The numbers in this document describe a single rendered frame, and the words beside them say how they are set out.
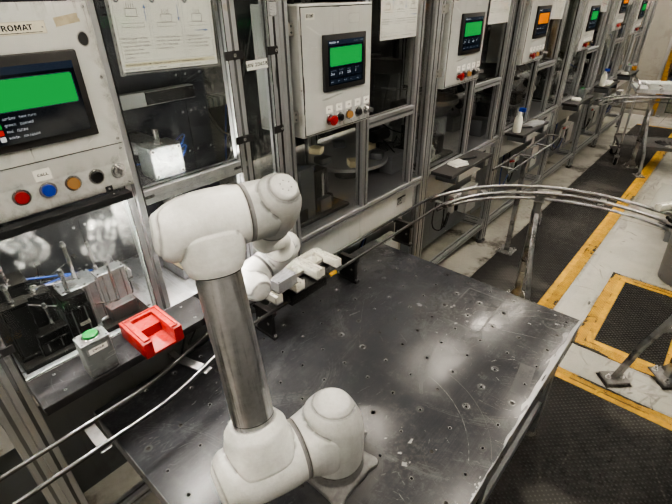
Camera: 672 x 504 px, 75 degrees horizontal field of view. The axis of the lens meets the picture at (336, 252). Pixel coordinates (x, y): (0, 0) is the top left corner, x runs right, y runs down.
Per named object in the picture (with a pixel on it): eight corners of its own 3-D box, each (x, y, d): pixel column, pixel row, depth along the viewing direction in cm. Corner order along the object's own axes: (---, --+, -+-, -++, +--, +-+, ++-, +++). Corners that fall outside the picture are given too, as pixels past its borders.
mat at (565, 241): (541, 326, 279) (541, 324, 278) (456, 290, 313) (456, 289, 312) (682, 130, 654) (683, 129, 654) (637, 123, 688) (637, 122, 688)
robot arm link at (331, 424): (375, 463, 119) (378, 408, 108) (315, 496, 112) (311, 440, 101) (345, 420, 132) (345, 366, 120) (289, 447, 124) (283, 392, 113)
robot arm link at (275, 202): (282, 193, 111) (229, 205, 105) (298, 153, 95) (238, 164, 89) (300, 239, 108) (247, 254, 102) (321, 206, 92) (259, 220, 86)
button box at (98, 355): (93, 379, 124) (80, 347, 118) (81, 365, 128) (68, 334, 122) (120, 363, 129) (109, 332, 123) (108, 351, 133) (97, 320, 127)
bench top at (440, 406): (340, 723, 84) (340, 716, 82) (96, 419, 145) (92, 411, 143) (580, 328, 180) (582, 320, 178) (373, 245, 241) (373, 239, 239)
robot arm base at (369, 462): (388, 453, 128) (389, 441, 125) (338, 512, 114) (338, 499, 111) (340, 419, 139) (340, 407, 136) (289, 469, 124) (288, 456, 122)
